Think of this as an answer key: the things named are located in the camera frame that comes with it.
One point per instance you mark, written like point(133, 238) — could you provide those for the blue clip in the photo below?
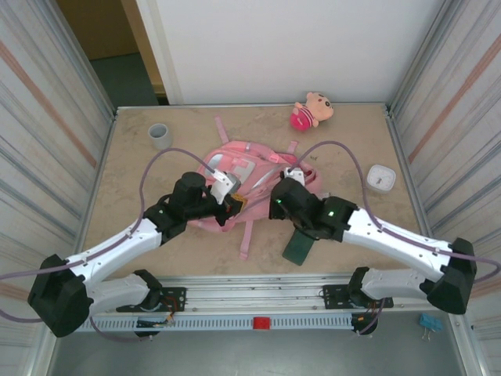
point(429, 321)

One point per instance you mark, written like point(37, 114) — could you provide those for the brown wooden door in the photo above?
point(105, 27)

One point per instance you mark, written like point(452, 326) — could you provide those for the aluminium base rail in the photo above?
point(254, 290)

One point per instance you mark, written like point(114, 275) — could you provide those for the grey plastic cup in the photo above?
point(159, 137)

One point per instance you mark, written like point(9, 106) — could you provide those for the pink plush toy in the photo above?
point(309, 111)

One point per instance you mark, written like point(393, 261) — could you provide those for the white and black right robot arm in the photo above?
point(391, 239)

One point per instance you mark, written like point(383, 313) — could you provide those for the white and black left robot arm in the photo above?
point(113, 246)

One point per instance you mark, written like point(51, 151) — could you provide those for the pink student backpack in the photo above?
point(258, 164)

